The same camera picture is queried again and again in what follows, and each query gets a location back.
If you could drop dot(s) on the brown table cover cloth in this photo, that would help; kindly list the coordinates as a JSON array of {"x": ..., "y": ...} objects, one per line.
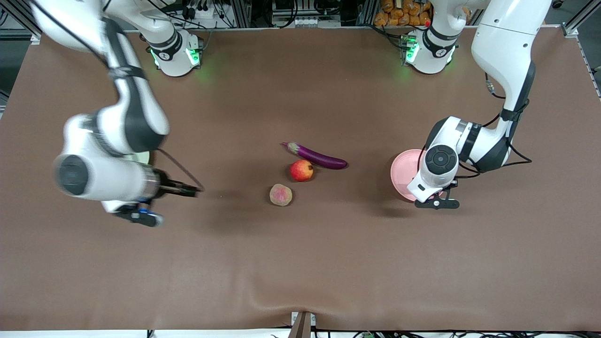
[{"x": 300, "y": 263}]

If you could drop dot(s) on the green pink peach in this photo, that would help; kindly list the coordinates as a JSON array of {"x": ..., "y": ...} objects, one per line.
[{"x": 281, "y": 195}]

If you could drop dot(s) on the red apple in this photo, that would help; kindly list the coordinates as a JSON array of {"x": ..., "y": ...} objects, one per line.
[{"x": 301, "y": 170}]

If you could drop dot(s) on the small white power strip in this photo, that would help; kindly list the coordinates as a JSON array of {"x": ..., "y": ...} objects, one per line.
[{"x": 307, "y": 21}]

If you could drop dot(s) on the white power strip black plugs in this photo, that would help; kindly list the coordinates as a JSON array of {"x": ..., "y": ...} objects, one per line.
[{"x": 197, "y": 11}]

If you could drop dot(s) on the purple eggplant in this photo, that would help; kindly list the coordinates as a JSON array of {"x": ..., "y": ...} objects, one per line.
[{"x": 321, "y": 158}]

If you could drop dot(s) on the grey bracket at table edge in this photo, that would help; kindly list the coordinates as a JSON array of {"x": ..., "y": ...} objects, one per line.
[{"x": 301, "y": 326}]

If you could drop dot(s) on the aluminium frame post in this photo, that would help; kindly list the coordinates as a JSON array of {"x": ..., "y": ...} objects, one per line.
[{"x": 240, "y": 13}]

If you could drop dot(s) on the pink round plate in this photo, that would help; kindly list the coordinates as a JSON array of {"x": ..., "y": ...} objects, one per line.
[{"x": 403, "y": 173}]

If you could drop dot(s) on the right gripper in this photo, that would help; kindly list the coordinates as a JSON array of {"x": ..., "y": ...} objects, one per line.
[{"x": 165, "y": 185}]

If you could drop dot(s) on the pile of orange toy foods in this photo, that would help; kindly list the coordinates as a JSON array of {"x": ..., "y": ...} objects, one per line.
[{"x": 399, "y": 14}]

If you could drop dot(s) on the light green round plate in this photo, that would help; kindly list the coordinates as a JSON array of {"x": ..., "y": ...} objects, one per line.
[{"x": 140, "y": 157}]

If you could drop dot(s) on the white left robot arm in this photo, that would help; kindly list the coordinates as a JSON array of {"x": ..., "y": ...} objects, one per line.
[{"x": 504, "y": 47}]

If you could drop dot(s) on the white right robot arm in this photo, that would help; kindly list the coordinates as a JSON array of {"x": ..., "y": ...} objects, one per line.
[{"x": 117, "y": 122}]

